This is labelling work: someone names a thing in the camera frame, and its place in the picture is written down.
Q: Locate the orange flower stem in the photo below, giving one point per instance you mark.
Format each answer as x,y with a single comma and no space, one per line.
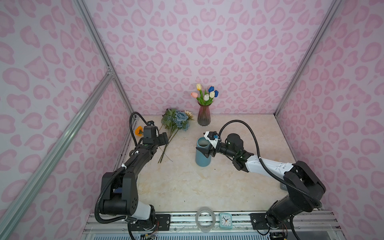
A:
139,131

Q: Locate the large white tulip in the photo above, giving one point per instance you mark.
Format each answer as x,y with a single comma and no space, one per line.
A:
206,99

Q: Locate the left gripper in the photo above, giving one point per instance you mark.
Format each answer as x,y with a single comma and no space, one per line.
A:
162,139

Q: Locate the red glass vase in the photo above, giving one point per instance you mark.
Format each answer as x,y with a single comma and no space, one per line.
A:
204,116

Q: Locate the clear tape roll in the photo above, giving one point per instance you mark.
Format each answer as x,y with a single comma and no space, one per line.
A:
205,219

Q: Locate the pink tulip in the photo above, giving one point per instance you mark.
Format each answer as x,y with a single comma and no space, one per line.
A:
197,97

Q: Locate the blue book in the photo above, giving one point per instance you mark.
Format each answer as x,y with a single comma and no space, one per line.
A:
118,190

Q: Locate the grey sponge block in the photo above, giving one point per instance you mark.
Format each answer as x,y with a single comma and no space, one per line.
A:
283,187

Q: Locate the small teal alarm clock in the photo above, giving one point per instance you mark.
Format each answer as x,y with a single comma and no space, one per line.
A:
225,221

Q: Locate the yellow tulip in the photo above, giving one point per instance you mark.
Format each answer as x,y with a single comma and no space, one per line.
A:
199,89

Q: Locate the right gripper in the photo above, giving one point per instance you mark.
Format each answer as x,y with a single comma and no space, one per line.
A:
212,147

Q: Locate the small blue tulip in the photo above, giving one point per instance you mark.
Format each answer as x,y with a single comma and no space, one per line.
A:
211,89

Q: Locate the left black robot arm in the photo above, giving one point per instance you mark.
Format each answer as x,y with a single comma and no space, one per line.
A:
119,198

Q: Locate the teal cylindrical vase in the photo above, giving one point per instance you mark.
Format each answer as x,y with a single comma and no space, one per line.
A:
202,149

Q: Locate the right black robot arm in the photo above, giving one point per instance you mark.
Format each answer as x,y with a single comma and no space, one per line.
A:
305,189

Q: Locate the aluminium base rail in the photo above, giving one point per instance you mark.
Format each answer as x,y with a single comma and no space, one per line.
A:
317,225

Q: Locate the blue rose bouquet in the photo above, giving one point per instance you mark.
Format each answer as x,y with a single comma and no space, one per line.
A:
173,121

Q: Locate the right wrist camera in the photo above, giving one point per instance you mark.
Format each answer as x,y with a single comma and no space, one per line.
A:
213,138

